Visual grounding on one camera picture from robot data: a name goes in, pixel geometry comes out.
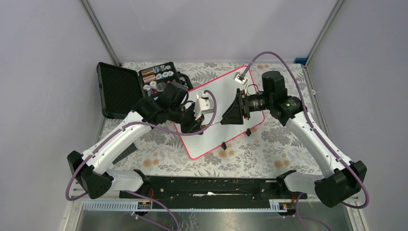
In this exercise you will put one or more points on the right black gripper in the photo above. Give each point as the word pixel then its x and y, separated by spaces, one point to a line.
pixel 234 115

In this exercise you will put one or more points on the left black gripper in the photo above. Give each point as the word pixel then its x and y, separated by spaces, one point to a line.
pixel 194 125

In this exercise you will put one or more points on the pink framed whiteboard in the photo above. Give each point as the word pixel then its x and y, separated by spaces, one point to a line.
pixel 224 90

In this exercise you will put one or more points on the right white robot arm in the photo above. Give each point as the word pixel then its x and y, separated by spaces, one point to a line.
pixel 341 177

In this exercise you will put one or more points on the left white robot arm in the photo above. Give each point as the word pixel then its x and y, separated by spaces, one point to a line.
pixel 168 111

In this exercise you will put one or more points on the floral patterned table mat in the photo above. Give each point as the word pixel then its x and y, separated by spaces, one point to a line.
pixel 269 151

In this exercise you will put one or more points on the black poker chip case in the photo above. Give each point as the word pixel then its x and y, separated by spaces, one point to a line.
pixel 121 88

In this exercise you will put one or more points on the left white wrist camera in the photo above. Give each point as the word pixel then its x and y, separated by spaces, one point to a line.
pixel 203 105

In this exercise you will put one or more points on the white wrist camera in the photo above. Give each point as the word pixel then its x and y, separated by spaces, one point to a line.
pixel 203 105
pixel 239 78

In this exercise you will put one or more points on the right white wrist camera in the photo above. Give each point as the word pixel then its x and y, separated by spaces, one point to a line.
pixel 239 78

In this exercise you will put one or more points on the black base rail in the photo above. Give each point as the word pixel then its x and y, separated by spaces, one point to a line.
pixel 224 190

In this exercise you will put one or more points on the blue corner bracket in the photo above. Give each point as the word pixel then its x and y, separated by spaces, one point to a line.
pixel 301 61

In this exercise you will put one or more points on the white slotted cable duct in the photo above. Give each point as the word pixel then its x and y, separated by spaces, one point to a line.
pixel 184 206

